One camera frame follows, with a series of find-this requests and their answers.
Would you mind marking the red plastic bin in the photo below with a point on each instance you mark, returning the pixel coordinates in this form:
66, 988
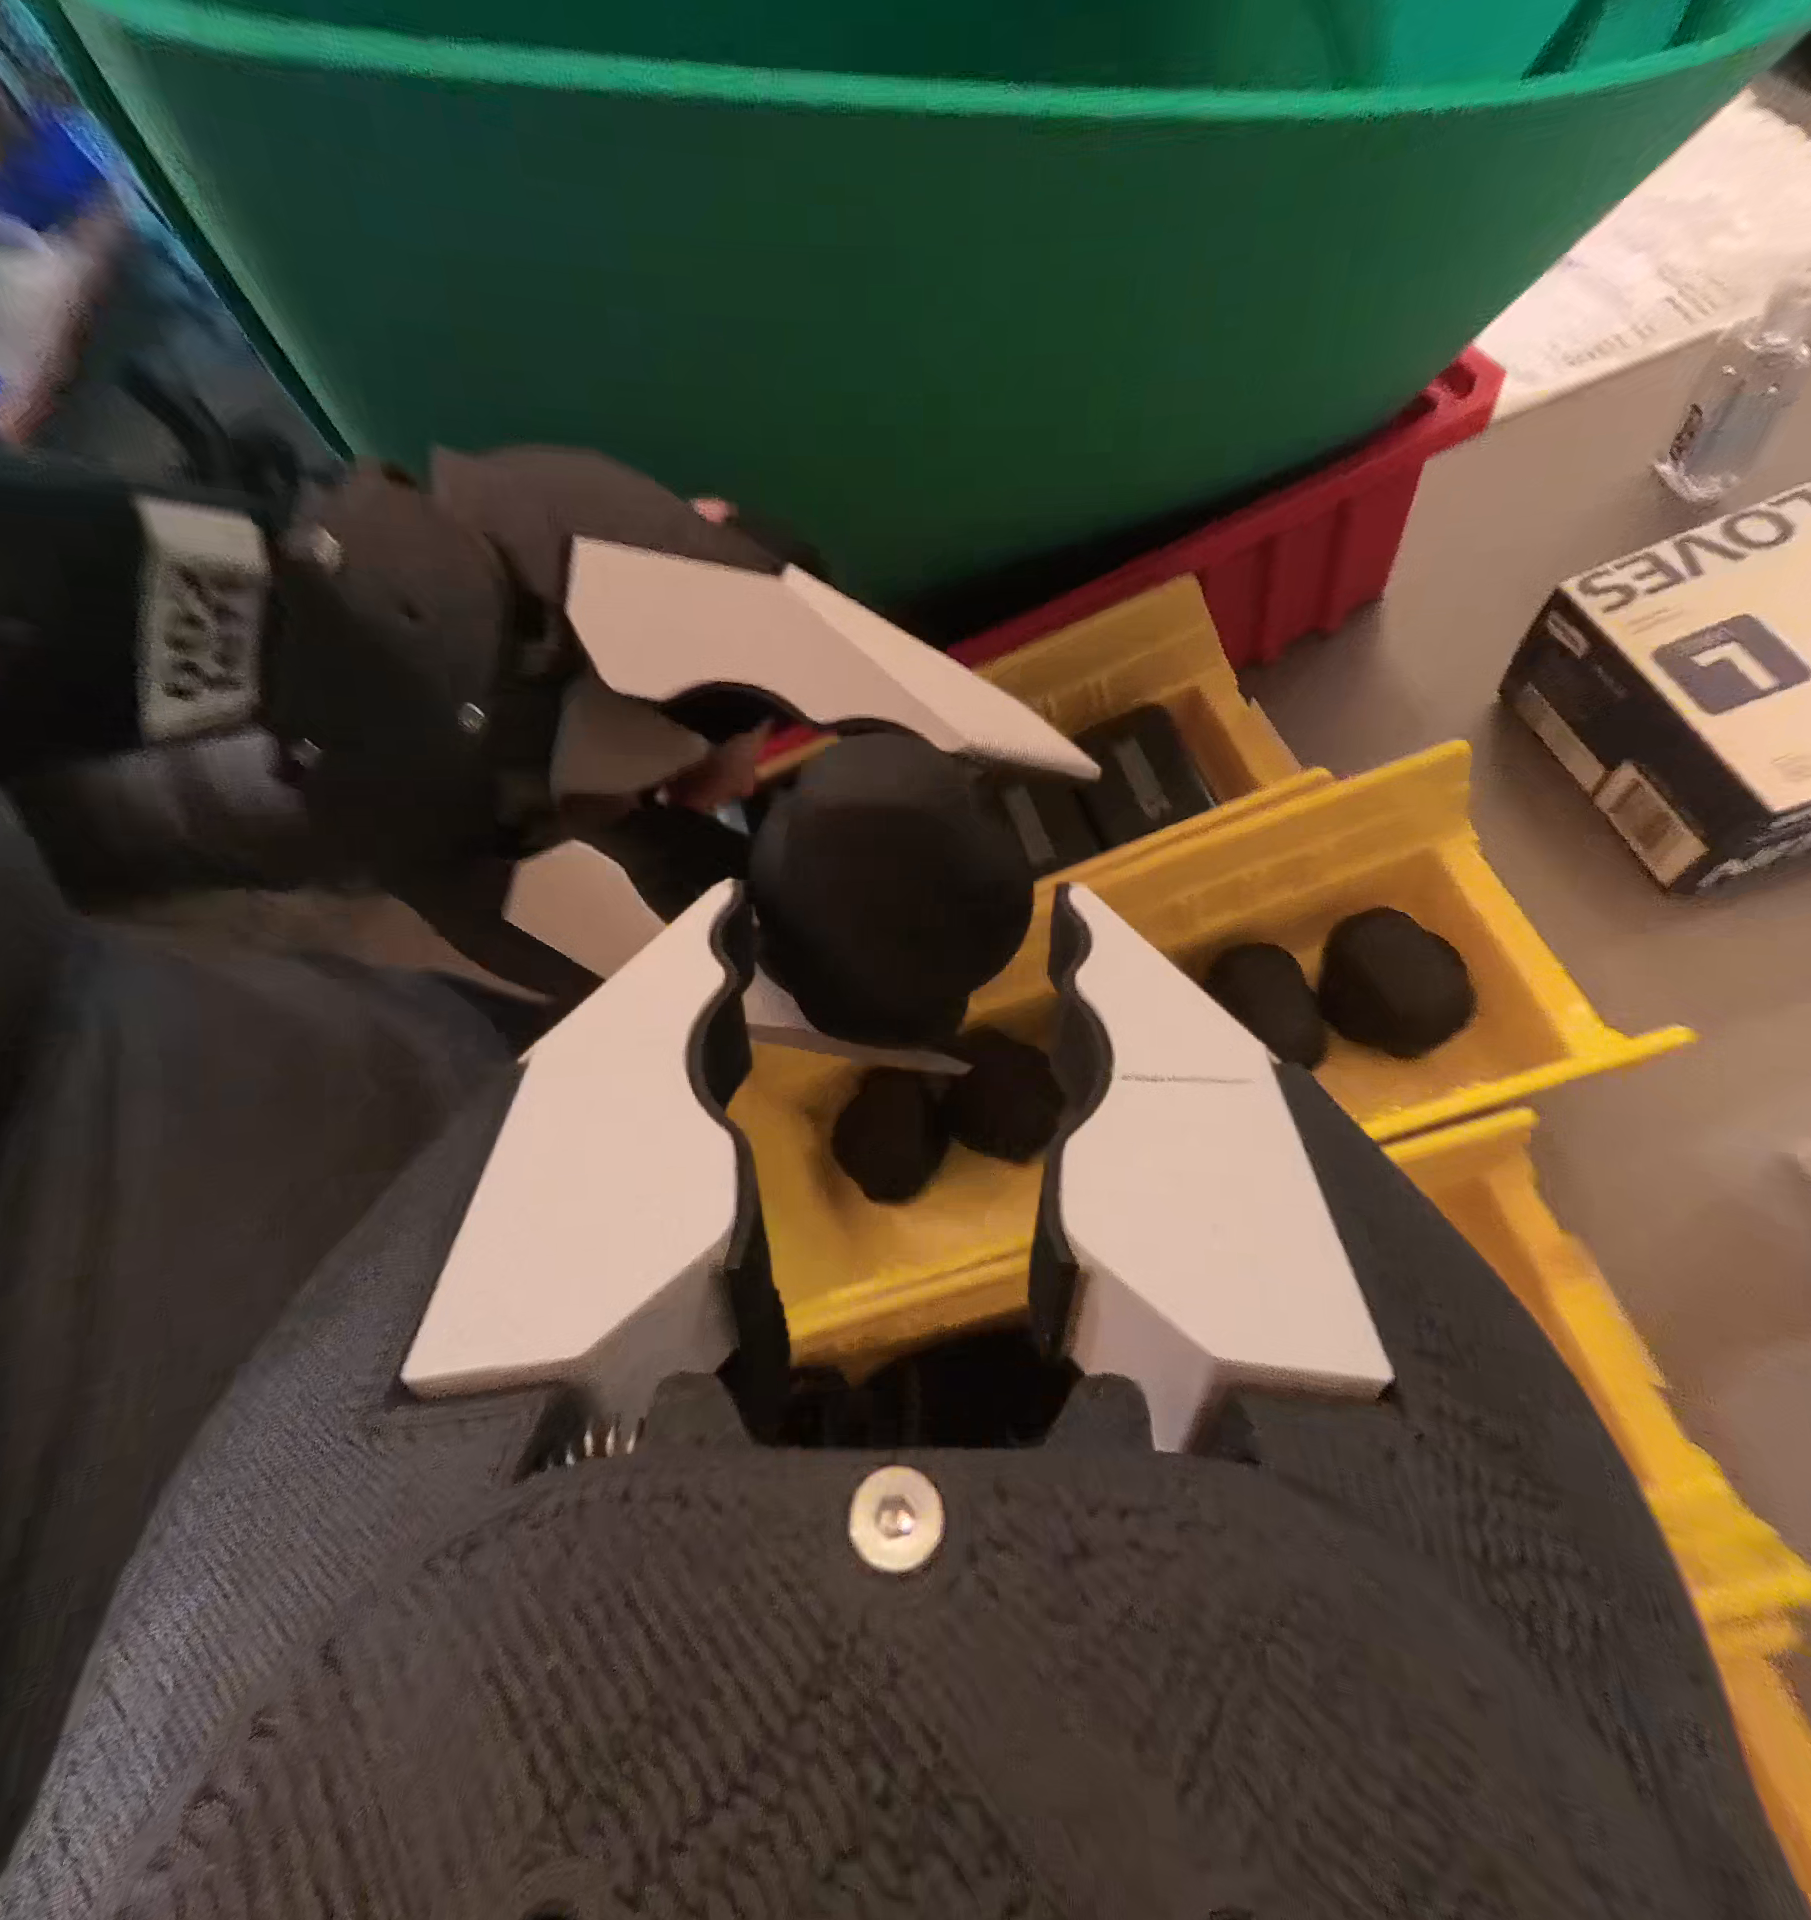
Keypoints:
1297, 555

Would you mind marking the person's dark clothing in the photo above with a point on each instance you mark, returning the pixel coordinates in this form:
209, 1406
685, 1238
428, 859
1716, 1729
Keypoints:
170, 1200

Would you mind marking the black zip case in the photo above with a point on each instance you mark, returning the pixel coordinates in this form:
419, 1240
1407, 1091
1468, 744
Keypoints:
1152, 772
1048, 824

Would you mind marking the yellow bin with foam balls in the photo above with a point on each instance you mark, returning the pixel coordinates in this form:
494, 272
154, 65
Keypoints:
907, 1244

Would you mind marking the blurred blue and white object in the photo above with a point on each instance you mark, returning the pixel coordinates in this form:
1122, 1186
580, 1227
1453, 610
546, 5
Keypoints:
36, 194

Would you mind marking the clear small bottle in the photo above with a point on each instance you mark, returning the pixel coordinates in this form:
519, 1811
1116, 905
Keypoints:
1738, 413

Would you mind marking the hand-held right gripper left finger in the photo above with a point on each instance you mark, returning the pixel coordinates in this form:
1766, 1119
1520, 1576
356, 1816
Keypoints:
575, 1200

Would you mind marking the yellow bin with black cases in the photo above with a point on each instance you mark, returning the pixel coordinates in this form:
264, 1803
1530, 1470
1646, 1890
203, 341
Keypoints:
1130, 645

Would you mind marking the white and navy glove box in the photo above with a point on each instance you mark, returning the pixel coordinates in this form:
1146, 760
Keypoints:
1745, 721

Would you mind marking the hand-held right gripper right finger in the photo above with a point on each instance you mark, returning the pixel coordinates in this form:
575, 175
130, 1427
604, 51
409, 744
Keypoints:
1221, 1230

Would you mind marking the black foam ball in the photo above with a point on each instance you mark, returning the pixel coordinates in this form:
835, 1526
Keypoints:
890, 1136
1396, 984
890, 884
1270, 1001
1006, 1096

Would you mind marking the yellow plastic bin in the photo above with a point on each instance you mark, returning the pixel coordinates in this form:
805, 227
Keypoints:
1558, 1320

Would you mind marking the green plastic tub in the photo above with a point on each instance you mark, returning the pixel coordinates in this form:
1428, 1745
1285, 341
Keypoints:
846, 300

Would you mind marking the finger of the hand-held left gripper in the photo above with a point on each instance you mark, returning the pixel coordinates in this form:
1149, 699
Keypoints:
575, 899
785, 645

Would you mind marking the white paper sheet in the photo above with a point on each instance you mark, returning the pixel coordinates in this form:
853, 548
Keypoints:
1671, 226

